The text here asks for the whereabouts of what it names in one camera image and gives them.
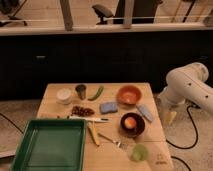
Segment grey blue cloth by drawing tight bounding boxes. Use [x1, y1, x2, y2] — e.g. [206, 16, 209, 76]
[136, 104, 154, 122]

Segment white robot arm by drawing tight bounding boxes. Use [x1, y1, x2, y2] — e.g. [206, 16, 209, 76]
[158, 62, 213, 125]

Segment black cable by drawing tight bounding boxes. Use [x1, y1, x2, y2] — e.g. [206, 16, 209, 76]
[165, 105, 200, 150]

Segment green plastic cup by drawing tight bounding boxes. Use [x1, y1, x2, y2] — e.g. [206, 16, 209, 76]
[130, 144, 148, 162]

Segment metal cup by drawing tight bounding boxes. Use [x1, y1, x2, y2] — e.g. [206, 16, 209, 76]
[75, 84, 86, 100]

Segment dark bowl with egg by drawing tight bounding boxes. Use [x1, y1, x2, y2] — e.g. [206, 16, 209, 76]
[120, 112, 145, 138]

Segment blue sponge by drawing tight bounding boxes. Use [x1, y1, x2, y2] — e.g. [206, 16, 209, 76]
[100, 102, 118, 114]

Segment green pea pod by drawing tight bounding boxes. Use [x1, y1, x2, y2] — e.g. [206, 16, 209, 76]
[88, 86, 104, 101]

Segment white handled knife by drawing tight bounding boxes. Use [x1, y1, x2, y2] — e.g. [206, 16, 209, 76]
[68, 116, 109, 123]

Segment black office chair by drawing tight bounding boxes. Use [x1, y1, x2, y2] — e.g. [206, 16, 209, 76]
[92, 4, 113, 25]

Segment dark cabinet counter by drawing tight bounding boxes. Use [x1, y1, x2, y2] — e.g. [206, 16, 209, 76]
[0, 30, 213, 100]

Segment green plastic tray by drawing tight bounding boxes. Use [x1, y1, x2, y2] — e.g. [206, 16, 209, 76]
[10, 119, 86, 171]

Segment white cup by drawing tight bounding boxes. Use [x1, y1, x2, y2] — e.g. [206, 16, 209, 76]
[56, 88, 71, 105]

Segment orange bowl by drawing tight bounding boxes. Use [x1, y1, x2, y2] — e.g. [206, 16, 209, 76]
[116, 85, 142, 105]

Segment metal fork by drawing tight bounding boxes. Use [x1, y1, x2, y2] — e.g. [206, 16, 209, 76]
[98, 133, 128, 150]

